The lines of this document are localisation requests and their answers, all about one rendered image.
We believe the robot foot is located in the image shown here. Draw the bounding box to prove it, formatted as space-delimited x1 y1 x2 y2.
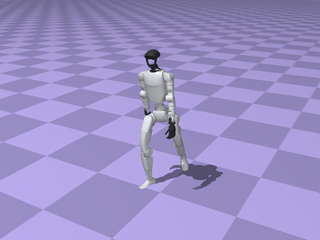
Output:
180 154 189 171
139 178 157 189

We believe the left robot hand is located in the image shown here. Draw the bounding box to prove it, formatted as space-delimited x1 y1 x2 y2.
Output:
165 117 176 139

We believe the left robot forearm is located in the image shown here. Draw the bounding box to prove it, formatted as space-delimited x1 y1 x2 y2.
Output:
167 95 176 123

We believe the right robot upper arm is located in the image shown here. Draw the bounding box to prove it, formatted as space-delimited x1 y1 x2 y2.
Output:
137 71 148 98

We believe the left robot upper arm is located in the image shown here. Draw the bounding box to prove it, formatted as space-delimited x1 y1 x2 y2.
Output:
163 72 175 103

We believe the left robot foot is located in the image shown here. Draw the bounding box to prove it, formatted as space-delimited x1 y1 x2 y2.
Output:
180 154 189 171

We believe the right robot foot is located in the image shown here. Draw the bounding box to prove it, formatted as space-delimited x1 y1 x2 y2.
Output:
139 178 157 189

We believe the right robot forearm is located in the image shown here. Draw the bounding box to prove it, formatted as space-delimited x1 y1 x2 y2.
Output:
141 97 151 113

